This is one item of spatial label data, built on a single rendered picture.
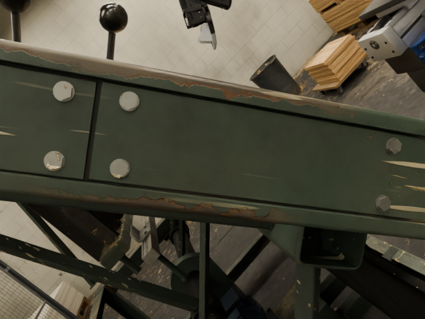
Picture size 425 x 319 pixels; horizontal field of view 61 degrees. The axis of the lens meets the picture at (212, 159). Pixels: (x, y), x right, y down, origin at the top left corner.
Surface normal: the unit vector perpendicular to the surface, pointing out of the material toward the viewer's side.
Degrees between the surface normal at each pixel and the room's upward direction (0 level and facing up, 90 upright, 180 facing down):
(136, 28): 90
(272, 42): 90
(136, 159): 90
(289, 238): 34
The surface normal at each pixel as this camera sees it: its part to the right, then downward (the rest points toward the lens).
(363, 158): 0.19, 0.08
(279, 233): -0.97, -0.14
